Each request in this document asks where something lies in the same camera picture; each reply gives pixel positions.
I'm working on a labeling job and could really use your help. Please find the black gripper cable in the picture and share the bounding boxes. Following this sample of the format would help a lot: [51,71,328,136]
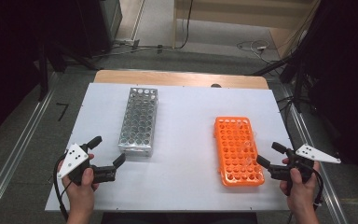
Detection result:
[53,154,70,222]
[310,169,325,213]

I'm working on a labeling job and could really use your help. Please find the person's left hand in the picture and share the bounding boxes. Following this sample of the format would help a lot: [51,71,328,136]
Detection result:
[57,153,101,208]

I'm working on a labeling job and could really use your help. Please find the black floor cables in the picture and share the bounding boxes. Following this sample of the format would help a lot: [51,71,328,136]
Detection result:
[276,95,296,129]

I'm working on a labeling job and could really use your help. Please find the black hanging cable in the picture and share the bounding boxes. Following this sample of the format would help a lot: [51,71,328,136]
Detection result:
[176,0,195,50]

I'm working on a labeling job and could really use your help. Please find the light wooden furniture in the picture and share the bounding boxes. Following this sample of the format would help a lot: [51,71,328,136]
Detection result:
[172,0,321,60]

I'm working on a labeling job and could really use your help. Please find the silver metal test tube rack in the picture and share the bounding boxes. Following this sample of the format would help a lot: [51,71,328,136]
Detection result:
[117,87,158,158]

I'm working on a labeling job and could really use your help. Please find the metal floor rail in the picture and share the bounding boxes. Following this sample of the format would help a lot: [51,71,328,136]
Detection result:
[281,84,351,224]
[0,72,61,224]

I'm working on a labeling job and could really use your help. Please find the person's right hand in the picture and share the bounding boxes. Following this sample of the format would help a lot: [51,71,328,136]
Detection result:
[279,158,321,213]

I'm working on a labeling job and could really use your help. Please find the black curtain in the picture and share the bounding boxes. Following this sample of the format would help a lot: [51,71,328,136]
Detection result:
[0,0,87,146]
[287,0,358,190]

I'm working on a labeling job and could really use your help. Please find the orange plastic test tube rack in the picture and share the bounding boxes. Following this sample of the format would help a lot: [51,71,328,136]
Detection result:
[213,116,266,188]

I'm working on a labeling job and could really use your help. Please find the dark cabinet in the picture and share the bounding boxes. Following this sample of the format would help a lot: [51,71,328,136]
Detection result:
[76,0,123,59]

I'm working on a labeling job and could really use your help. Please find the white board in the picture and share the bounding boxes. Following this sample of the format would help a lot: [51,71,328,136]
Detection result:
[45,82,315,213]

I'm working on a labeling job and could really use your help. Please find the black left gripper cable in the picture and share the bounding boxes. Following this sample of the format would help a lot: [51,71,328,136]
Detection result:
[53,154,70,222]

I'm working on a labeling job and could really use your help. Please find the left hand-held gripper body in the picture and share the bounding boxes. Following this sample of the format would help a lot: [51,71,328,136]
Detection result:
[57,143,117,187]

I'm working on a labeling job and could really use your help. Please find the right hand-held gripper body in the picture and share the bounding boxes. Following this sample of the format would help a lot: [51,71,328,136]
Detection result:
[268,144,342,195]

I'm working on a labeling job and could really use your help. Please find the white floor cable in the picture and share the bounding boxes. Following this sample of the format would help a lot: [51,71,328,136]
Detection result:
[236,39,274,64]

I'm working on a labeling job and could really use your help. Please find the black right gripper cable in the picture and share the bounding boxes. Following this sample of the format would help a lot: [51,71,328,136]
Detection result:
[310,169,325,213]

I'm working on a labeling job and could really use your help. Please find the grey floor cable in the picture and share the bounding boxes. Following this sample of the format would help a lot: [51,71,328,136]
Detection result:
[94,43,175,60]

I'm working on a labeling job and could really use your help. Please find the wooden table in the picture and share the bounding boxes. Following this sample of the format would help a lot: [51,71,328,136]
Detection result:
[93,69,269,91]

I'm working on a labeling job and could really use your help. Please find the black metal stand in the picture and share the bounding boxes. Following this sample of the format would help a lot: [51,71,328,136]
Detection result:
[36,38,102,103]
[251,50,312,114]

